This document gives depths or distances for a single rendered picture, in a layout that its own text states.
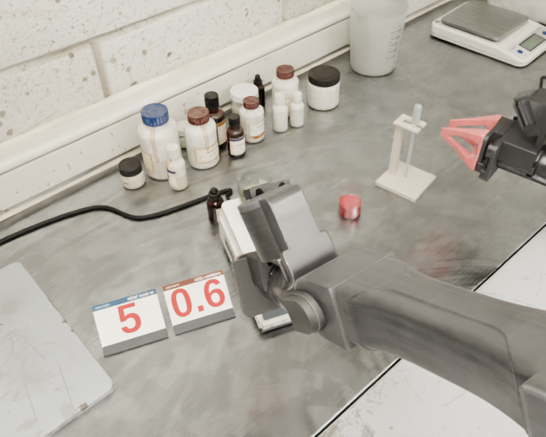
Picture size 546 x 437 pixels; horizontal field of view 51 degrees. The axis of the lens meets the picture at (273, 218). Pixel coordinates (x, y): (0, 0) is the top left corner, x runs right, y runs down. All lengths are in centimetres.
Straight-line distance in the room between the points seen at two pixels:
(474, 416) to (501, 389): 44
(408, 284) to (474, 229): 60
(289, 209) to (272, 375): 34
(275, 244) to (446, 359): 21
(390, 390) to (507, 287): 26
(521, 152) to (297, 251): 48
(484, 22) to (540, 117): 71
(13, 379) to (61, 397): 8
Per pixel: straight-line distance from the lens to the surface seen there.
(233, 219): 86
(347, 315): 45
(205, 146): 106
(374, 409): 78
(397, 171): 108
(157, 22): 113
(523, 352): 34
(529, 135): 90
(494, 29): 154
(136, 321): 84
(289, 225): 51
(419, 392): 80
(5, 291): 96
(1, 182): 105
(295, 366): 80
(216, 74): 119
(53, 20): 103
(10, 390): 85
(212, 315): 85
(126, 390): 81
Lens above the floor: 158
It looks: 44 degrees down
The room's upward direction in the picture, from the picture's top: 1 degrees counter-clockwise
